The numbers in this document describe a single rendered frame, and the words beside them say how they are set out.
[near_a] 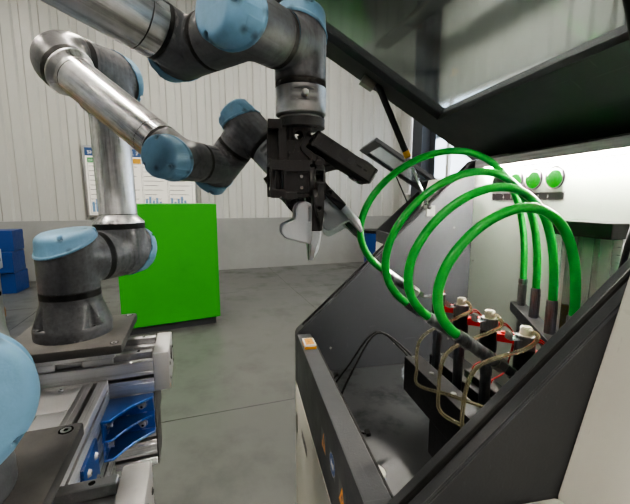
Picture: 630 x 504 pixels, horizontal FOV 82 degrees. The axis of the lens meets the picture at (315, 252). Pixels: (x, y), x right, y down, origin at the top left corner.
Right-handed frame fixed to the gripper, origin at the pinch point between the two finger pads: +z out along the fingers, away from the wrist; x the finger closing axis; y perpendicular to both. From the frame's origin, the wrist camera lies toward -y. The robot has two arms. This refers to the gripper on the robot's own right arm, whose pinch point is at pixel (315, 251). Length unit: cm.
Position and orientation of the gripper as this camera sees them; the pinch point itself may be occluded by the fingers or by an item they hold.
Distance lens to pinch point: 57.2
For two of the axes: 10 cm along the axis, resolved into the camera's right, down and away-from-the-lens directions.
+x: 1.9, 1.4, -9.7
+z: 0.0, 9.9, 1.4
